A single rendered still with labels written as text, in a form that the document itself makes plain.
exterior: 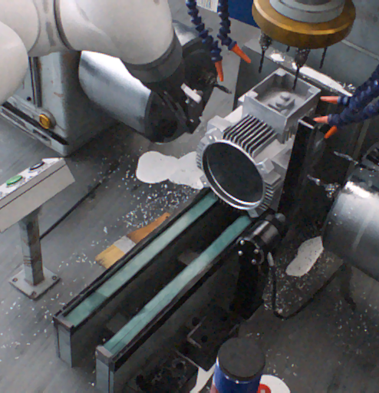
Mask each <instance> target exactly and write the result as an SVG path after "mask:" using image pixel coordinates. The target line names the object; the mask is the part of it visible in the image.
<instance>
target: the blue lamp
mask: <svg viewBox="0 0 379 393"><path fill-rule="evenodd" d="M263 371H264V370H263ZM262 374H263V372H262ZM262 374H260V375H259V376H258V378H256V379H254V380H251V381H235V380H232V379H231V378H229V377H228V376H227V375H226V374H223V372H222V371H221V370H220V367H219V364H218V359H216V367H215V372H214V383H215V386H216V389H217V390H218V391H219V393H256V392H257V390H258V388H259V386H260V385H259V382H261V380H262Z"/></svg>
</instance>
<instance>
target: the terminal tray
mask: <svg viewBox="0 0 379 393"><path fill-rule="evenodd" d="M280 72H283V73H284V74H280ZM294 80H295V76H294V75H292V74H289V73H288V72H286V71H283V69H282V68H279V69H278V70H277V71H275V72H274V73H273V74H271V75H270V76H268V77H267V78H265V79H264V81H262V82H261V83H259V84H258V85H256V86H255V87H254V88H252V89H251V90H249V92H248V93H246V94H245V97H244V101H243V107H242V119H243V118H244V116H246V115H247V114H248V117H249V116H250V115H252V117H251V119H253V118H254V117H255V120H256V121H257V120H258V119H259V123H260V122H261V121H263V122H262V125H263V124H265V123H266V127H267V126H270V125H271V128H270V130H272V129H273V128H274V134H275V133H276V131H278V134H277V138H276V139H277V140H278V142H279V143H280V144H285V142H286V141H289V138H291V139H292V136H293V135H294V136H295V131H296V128H297V127H298V122H299V119H300V118H302V117H303V116H304V115H306V116H307V117H314V115H315V109H316V106H317V103H318V99H319V98H320V93H321V90H320V89H318V88H315V87H313V86H311V84H309V83H308V82H306V81H303V80H302V79H300V78H298V80H297V84H296V88H295V91H292V87H294ZM311 89H315V91H311ZM251 93H254V94H255V96H252V95H251ZM284 111H287V112H288V113H287V114H284V113H283V112H284ZM274 134H273V135H274Z"/></svg>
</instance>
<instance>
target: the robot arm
mask: <svg viewBox="0 0 379 393"><path fill-rule="evenodd" d="M72 50H79V51H88V52H94V53H99V54H105V55H109V57H112V58H118V59H119V60H120V61H121V63H122V64H124V67H125V68H126V69H127V71H128V73H129V74H130V76H131V77H133V78H136V79H137V80H139V81H140V83H141V84H142V86H144V87H145V88H146V89H148V90H151V91H152V92H153V94H155V95H156V96H157V97H158V99H159V100H160V101H161V103H162V104H163V106H167V105H169V107H170V109H171V111H173V112H176V113H175V115H176V116H177V119H178V121H180V123H181V124H182V125H183V128H184V129H185V131H186V132H187V133H189V134H191V135H192V134H194V132H195V131H196V128H197V127H198V126H199V125H200V123H201V120H200V119H199V116H200V115H201V113H202V112H203V101H202V98H203V97H204V94H203V92H202V91H196V90H195V89H194V90H193V91H192V90H191V89H190V88H189V87H190V84H189V82H188V81H187V80H186V79H185V77H184V76H185V67H186V66H185V61H184V60H183V57H182V45H181V43H180V40H179V39H178V35H177V33H176V30H175V27H173V24H172V17H171V12H170V7H169V4H168V1H167V0H0V107H1V105H2V104H3V103H4V102H5V101H7V100H8V99H9V98H10V97H11V96H12V95H13V94H14V92H16V91H17V90H18V88H19V87H20V85H21V83H22V81H23V79H24V78H25V76H26V74H27V70H28V57H34V56H44V55H49V54H50V53H54V52H59V51H72Z"/></svg>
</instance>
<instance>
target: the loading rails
mask: <svg viewBox="0 0 379 393"><path fill-rule="evenodd" d="M213 194H214V190H213V189H212V188H211V187H203V188H201V189H200V190H199V191H198V192H197V193H196V194H195V195H194V196H192V197H191V198H189V199H188V200H187V201H186V202H185V203H184V204H183V205H182V206H180V207H179V209H178V210H176V211H175V212H173V213H172V214H171V215H170V216H168V217H167V218H166V219H165V220H164V221H162V222H161V223H160V225H159V226H157V227H156V228H155V229H154V230H153V231H151V232H150V233H148V234H147V235H145V237H144V238H143V239H142V240H141V241H140V242H139V243H138V244H136V245H134V246H133V247H132V248H131V249H129V251H128V252H127V253H126V254H124V255H122V257H120V258H119V259H118V260H117V261H116V262H115V263H114V264H112V265H111V266H110V267H109V268H108V269H106V270H105V271H103V272H102V274H100V275H99V276H98V277H97V278H96V279H94V280H93V281H92V282H91V284H89V285H88V286H87V287H86V288H84V289H82V290H81V291H80V292H79V294H77V295H76V296H75V297H74V298H72V299H71V300H70V301H69V302H68V303H66V304H65V305H64V306H63V307H62V308H60V309H59V310H58V311H57V312H56V313H55V314H53V323H54V327H53V329H54V346H55V354H56V356H57V357H59V358H61V359H62V360H63V362H64V363H66V364H67V365H68V366H71V367H72V368H73V367H74V366H75V365H76V364H77V362H79V361H80V360H81V359H82V358H83V357H84V356H85V355H86V354H87V353H88V352H89V351H90V350H91V349H92V348H93V347H95V346H96V345H97V344H98V343H99V342H100V341H101V340H102V338H105V340H106V341H107V343H106V344H105V345H103V346H102V345H99V346H98V347H97V356H96V376H97V389H99V390H100V391H101V392H103V393H121V392H122V391H124V390H125V389H126V390H127V391H129V392H130V393H137V387H138V386H139V385H140V384H141V383H142V382H143V381H144V380H145V379H146V378H147V377H148V376H149V375H147V374H146V372H144V371H143V370H144V369H145V368H146V367H147V366H148V365H149V364H150V363H151V362H152V361H153V360H154V359H155V358H156V357H157V356H158V354H159V353H160V352H161V351H163V350H164V349H165V347H166V346H167V345H168V344H169V343H170V342H171V341H173V340H174V338H175V337H176V336H177V335H178V334H179V333H180V332H181V331H182V330H183V331H184V332H185V333H187V334H189V333H190V332H191V331H192V330H193V328H194V327H195V326H196V325H198V324H199V323H200V322H201V321H202V320H203V317H202V316H201V315H199V312H200V311H201V310H202V309H203V308H204V306H205V305H206V304H207V303H208V302H210V301H211V300H212V299H213V298H214V297H215V296H216V294H217V293H218V292H219V291H220V290H221V289H222V288H223V287H225V286H226V285H227V284H228V282H229V281H230V280H232V281H233V282H234V283H235V284H237V279H238V276H239V273H240V268H241V263H238V258H239V254H238V250H237V247H236V241H237V239H238V238H239V237H240V236H241V235H242V234H244V233H247V232H248V231H249V230H250V229H251V228H252V227H253V226H254V225H255V223H256V221H257V220H258V219H259V218H260V217H261V216H263V215H265V214H268V215H273V216H275V214H276V211H274V210H273V209H270V207H269V208H268V209H267V210H266V211H265V212H264V213H263V214H262V215H261V216H258V217H252V218H251V217H250V215H249V213H248V212H247V211H245V212H244V214H241V213H242V211H241V212H240V213H237V210H236V211H235V212H233V210H234V207H233V208H232V210H230V206H229V207H227V204H226V205H223V201H222V202H221V203H220V202H219V201H220V198H219V199H218V200H217V199H216V198H217V195H216V196H213ZM233 217H235V218H237V219H236V220H235V221H234V222H233V223H232V225H231V226H230V227H229V228H228V229H227V230H226V231H225V232H222V233H221V234H220V235H219V236H218V237H217V238H216V239H215V241H214V242H213V243H212V244H211V245H209V246H207V247H206V248H205V249H204V250H203V251H202V252H201V253H200V255H199V254H198V253H196V251H197V250H198V249H199V248H200V247H201V246H202V245H203V244H204V243H206V242H207V241H209V239H210V238H211V237H212V236H213V235H214V234H215V233H216V232H218V231H219V230H220V229H221V228H222V227H223V226H225V225H226V223H227V222H228V221H229V220H230V219H232V218H233ZM174 272H176V273H178V275H177V276H176V277H175V278H174V279H173V280H172V282H171V283H170V284H168V285H167V286H165V287H164V288H163V289H162V290H161V291H160V293H159V294H158V295H157V296H156V297H155V298H152V299H151V300H150V301H149V302H148V304H147V305H146V306H145V307H144V308H142V309H141V310H140V311H139V312H138V313H137V314H136V315H135V316H134V317H133V318H132V319H131V320H129V319H127V318H126V317H127V316H128V315H129V314H130V312H132V311H133V310H135V308H136V307H138V305H139V304H140V303H141V302H142V301H143V300H145V299H146V298H147V297H148V296H149V295H150V294H151V293H152V292H153V291H154V290H155V289H157V288H158V287H159V286H160V285H161V284H162V283H163V282H164V281H165V279H167V278H168V277H170V276H171V275H172V274H173V273H174Z"/></svg>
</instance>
